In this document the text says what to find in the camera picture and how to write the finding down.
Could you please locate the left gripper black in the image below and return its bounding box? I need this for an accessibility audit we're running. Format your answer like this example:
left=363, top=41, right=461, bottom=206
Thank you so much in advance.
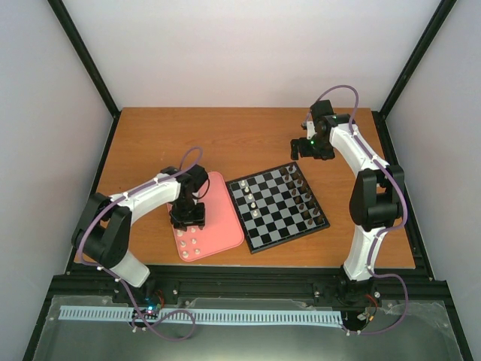
left=171, top=198, right=206, bottom=231

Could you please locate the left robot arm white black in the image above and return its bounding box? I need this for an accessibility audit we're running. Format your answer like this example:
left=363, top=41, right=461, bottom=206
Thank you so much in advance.
left=71, top=165, right=209, bottom=303

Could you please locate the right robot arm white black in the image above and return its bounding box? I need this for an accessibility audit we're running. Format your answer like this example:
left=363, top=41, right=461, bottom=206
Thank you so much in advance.
left=290, top=100, right=406, bottom=281

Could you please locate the pink plastic tray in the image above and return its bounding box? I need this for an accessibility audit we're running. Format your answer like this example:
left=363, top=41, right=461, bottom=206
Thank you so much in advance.
left=173, top=171, right=244, bottom=262

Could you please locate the black white chessboard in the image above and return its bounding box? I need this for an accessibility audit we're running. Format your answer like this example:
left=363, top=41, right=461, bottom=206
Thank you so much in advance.
left=226, top=162, right=330, bottom=254

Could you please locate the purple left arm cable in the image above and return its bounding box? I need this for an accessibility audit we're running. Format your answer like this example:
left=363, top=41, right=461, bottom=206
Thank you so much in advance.
left=78, top=146, right=204, bottom=341

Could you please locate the black aluminium base frame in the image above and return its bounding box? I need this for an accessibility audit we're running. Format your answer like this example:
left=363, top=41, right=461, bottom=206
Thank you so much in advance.
left=23, top=265, right=473, bottom=360

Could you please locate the light blue slotted cable duct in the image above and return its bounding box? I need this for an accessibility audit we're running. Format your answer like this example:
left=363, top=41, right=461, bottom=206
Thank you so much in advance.
left=58, top=305, right=342, bottom=327

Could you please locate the right black frame post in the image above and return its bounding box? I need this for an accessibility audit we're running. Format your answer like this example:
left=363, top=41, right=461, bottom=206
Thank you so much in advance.
left=378, top=0, right=458, bottom=118

